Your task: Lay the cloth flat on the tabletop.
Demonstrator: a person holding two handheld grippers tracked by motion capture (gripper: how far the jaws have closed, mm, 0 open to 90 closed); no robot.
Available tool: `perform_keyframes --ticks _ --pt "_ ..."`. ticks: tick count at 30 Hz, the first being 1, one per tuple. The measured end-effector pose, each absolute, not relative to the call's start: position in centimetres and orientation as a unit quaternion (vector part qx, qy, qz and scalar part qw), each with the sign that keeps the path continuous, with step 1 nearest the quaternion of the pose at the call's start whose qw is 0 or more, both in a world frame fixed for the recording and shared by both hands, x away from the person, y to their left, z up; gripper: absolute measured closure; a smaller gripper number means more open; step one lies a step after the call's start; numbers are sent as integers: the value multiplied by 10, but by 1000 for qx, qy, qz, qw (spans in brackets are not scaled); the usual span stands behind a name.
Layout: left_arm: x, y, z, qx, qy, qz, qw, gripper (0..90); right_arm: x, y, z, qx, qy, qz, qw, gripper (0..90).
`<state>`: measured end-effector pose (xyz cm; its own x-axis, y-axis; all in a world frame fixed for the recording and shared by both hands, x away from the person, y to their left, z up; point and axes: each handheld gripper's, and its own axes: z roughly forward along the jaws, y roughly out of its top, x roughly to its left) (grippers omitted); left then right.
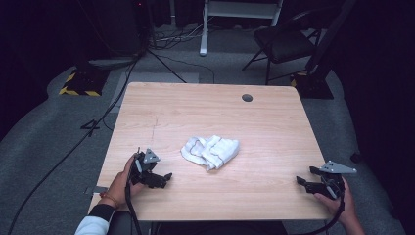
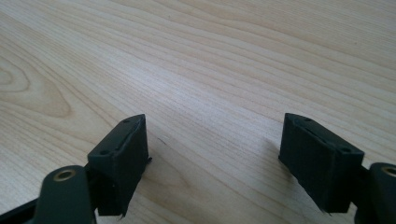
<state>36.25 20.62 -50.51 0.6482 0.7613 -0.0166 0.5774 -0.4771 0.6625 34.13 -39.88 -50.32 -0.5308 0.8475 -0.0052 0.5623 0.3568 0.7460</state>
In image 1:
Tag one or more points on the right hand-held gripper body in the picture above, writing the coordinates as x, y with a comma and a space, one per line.
332, 182

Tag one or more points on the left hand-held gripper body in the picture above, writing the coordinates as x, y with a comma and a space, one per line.
146, 164

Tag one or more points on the white towel with dark stripe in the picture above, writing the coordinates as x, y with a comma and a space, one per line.
212, 152

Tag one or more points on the person's right hand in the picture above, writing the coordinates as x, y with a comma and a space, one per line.
345, 205

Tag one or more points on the person's left hand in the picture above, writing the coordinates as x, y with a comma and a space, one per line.
119, 186

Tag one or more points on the black caster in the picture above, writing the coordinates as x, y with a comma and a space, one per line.
356, 157

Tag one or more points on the grey tape strip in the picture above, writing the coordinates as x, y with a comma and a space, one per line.
98, 189

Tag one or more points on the person's dark lap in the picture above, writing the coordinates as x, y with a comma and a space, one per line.
212, 228

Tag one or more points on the black stand with striped base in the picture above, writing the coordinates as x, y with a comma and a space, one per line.
314, 81

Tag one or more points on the grey table grommet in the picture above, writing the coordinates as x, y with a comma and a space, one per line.
247, 97

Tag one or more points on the black yellow striped stand base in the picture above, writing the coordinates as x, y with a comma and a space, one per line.
83, 83

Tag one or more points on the black folding chair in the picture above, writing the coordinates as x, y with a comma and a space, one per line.
284, 42

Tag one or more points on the white desk frame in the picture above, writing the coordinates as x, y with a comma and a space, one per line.
239, 9

